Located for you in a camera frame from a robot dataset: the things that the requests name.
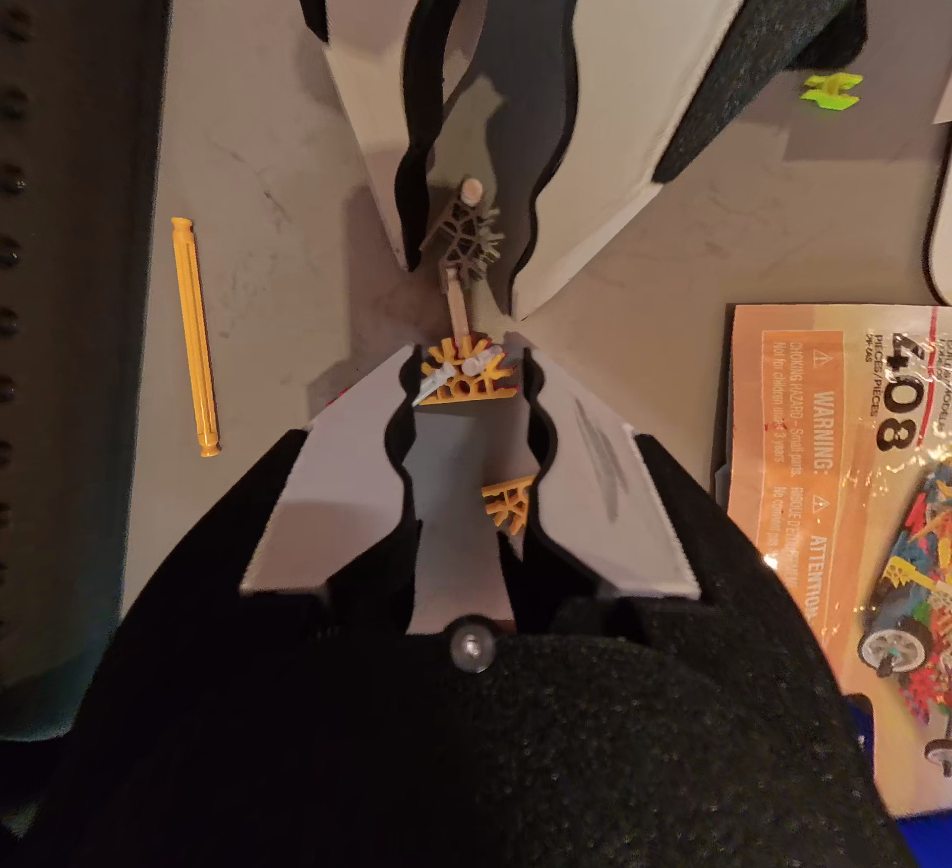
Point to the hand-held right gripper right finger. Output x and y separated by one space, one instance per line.
602 511

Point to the grey connector assembly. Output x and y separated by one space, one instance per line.
461 236

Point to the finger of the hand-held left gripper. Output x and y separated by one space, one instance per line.
364 28
647 65

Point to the yellow and red connector assembly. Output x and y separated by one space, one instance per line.
468 381

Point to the yellow plastic rod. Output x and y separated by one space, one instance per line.
195 340

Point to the blue plastic bin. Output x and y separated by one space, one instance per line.
922 838

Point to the lime green connector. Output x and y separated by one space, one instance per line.
831 91

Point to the yellow connector piece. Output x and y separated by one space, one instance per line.
509 503

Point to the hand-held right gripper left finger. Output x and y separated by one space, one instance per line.
335 496

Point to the orange toy package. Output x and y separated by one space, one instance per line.
840 511

